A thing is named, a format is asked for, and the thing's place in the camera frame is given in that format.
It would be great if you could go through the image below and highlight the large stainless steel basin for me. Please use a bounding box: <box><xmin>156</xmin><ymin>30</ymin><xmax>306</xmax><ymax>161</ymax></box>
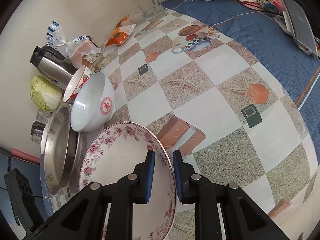
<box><xmin>43</xmin><ymin>104</ymin><xmax>80</xmax><ymax>195</ymax></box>

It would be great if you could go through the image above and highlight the pink floral plate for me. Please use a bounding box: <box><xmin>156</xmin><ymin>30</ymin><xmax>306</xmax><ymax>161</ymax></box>
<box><xmin>79</xmin><ymin>121</ymin><xmax>176</xmax><ymax>239</ymax></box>

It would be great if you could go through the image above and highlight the white round logo bowl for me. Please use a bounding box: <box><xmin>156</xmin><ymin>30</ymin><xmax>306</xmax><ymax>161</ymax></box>
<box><xmin>71</xmin><ymin>72</ymin><xmax>116</xmax><ymax>132</ymax></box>

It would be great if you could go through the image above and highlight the red rimmed strawberry bowl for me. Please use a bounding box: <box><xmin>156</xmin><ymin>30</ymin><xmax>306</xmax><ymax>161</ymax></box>
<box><xmin>63</xmin><ymin>65</ymin><xmax>93</xmax><ymax>103</ymax></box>

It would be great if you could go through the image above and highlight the white square bowl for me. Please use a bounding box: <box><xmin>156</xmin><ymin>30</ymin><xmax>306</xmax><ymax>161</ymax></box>
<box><xmin>40</xmin><ymin>125</ymin><xmax>48</xmax><ymax>154</ymax></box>

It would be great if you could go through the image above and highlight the upturned drinking glass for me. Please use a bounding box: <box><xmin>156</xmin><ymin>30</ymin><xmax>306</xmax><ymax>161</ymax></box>
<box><xmin>36</xmin><ymin>109</ymin><xmax>50</xmax><ymax>124</ymax></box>

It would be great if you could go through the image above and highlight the napa cabbage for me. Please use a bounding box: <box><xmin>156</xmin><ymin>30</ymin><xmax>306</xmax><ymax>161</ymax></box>
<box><xmin>29</xmin><ymin>75</ymin><xmax>62</xmax><ymax>112</ymax></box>

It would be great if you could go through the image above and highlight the checkered patterned tablecloth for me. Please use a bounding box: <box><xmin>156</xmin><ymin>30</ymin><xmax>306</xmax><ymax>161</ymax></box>
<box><xmin>43</xmin><ymin>0</ymin><xmax>319</xmax><ymax>239</ymax></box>

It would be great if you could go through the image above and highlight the stainless steel thermos jug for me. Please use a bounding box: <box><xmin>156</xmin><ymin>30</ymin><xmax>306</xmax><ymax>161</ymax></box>
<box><xmin>30</xmin><ymin>45</ymin><xmax>76</xmax><ymax>90</ymax></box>

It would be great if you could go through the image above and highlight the bagged sliced bread loaf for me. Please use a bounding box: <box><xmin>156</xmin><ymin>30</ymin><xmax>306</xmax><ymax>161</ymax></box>
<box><xmin>46</xmin><ymin>21</ymin><xmax>102</xmax><ymax>69</ymax></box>

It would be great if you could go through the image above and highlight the orange snack packet front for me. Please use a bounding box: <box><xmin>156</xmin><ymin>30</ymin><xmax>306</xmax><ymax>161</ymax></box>
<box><xmin>104</xmin><ymin>24</ymin><xmax>136</xmax><ymax>47</ymax></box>

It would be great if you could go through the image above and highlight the orange snack packet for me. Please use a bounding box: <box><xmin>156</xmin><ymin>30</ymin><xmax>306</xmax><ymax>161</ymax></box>
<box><xmin>115</xmin><ymin>16</ymin><xmax>133</xmax><ymax>29</ymax></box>
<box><xmin>104</xmin><ymin>24</ymin><xmax>136</xmax><ymax>47</ymax></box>

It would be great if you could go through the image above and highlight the grey tablet device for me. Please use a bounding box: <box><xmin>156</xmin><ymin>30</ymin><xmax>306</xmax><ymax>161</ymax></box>
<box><xmin>275</xmin><ymin>0</ymin><xmax>318</xmax><ymax>56</ymax></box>

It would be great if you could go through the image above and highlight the orange snack packet rear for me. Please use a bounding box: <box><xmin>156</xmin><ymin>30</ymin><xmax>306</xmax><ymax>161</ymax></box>
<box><xmin>115</xmin><ymin>16</ymin><xmax>133</xmax><ymax>29</ymax></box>

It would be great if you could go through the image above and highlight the clear glass mug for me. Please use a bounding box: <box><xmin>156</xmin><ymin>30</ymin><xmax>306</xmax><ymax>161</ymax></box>
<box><xmin>133</xmin><ymin>0</ymin><xmax>164</xmax><ymax>19</ymax></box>

